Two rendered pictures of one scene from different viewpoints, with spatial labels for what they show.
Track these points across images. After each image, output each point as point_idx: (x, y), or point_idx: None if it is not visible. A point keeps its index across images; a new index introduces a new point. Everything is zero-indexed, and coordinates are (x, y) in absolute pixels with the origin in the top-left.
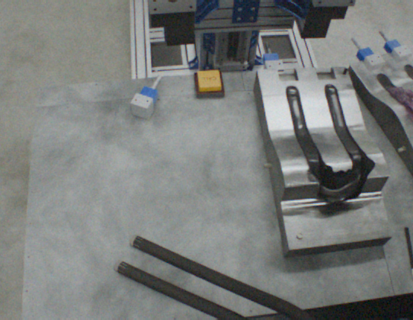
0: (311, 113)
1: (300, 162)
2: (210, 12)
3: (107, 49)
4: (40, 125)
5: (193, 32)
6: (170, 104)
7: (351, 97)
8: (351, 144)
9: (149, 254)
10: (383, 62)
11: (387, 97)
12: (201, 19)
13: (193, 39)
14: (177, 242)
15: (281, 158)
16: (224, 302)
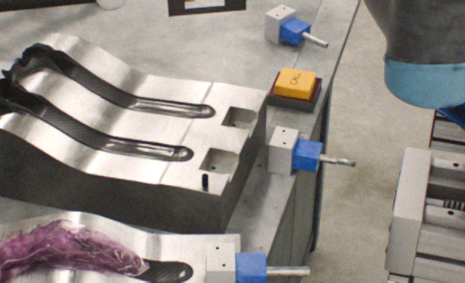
0: (152, 120)
1: (67, 51)
2: (464, 130)
3: None
4: None
5: (433, 121)
6: (281, 58)
7: (148, 175)
8: (60, 126)
9: (83, 5)
10: (206, 268)
11: (123, 240)
12: (445, 112)
13: (430, 137)
14: (82, 23)
15: (89, 43)
16: None
